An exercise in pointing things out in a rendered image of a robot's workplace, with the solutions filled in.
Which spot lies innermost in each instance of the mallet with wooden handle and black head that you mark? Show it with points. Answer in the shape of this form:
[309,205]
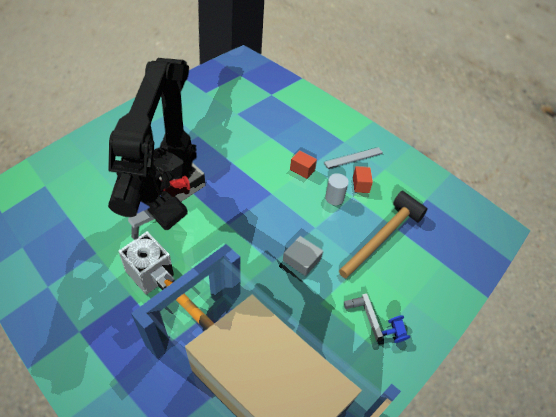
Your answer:
[408,207]

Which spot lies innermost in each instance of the orange-red block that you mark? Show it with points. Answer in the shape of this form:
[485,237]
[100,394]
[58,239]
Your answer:
[303,164]
[362,179]

